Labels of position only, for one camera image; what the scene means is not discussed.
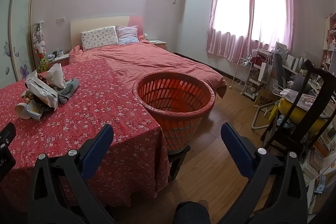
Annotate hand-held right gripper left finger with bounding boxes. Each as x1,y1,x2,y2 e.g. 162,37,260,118
28,124,116,224

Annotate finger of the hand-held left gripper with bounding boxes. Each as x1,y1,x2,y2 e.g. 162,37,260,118
0,122,16,147

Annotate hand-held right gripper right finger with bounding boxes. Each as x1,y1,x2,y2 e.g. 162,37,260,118
220,122,307,224

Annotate white paper cup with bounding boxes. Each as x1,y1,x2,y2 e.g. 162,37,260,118
14,103,29,119

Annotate white plastic wrapper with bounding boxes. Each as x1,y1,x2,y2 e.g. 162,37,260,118
25,69,59,111

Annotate orange plastic laundry basket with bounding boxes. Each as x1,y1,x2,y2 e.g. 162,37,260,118
132,72,216,155

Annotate grey green cloth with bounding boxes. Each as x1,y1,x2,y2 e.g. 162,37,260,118
58,78,80,104

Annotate white tissue paper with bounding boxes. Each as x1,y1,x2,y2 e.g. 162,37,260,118
46,63,67,88

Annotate red floral tablecloth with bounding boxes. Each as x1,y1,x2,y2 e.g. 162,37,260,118
0,59,170,207

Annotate brown paper bag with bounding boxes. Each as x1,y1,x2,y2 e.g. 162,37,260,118
255,89,280,109

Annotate dark wooden stool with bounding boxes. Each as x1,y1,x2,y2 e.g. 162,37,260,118
167,144,191,181

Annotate white shelf cart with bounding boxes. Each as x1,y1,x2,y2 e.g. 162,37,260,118
245,48,273,101

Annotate yellow cushion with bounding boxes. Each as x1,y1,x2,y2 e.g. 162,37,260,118
278,98,328,132

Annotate yellow green plush toy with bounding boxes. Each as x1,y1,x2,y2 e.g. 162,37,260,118
39,56,50,73

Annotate person's leg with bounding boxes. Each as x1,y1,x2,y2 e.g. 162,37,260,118
172,200,210,224

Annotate white paper bag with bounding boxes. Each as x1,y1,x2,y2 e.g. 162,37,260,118
258,55,273,83

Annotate pile of cardboard boxes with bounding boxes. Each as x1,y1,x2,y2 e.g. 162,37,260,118
301,124,336,214

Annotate magazine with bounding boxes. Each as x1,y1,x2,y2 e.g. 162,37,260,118
297,94,331,117

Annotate grey cloth bundle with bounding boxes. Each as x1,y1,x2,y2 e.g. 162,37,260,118
287,74,307,90

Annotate pink bedside table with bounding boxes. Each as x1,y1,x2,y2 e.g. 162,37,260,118
46,52,70,67
147,39,167,51

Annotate hanging plush toys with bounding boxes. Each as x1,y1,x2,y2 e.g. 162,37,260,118
31,22,48,55

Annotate wardrobe with purple flowers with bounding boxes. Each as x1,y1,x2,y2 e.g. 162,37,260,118
0,0,37,89

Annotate pink curtain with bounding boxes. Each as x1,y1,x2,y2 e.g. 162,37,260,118
248,0,294,52
206,0,255,62

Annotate coral pink duvet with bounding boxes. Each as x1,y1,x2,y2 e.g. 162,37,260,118
69,36,227,98

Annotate framed picture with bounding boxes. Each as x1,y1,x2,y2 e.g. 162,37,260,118
273,42,288,55

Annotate dark wooden chair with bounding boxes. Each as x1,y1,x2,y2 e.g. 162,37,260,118
262,59,336,159

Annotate white floral pillow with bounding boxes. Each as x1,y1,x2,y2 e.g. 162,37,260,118
80,26,119,51

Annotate pink striped pillow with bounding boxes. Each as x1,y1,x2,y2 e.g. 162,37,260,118
116,25,140,45

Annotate beige wooden headboard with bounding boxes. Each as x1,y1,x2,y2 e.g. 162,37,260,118
70,16,144,50

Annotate pink white bookshelf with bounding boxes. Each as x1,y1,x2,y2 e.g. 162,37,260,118
322,13,336,69

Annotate white wire cart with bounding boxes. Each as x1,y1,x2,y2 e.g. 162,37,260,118
231,57,254,94

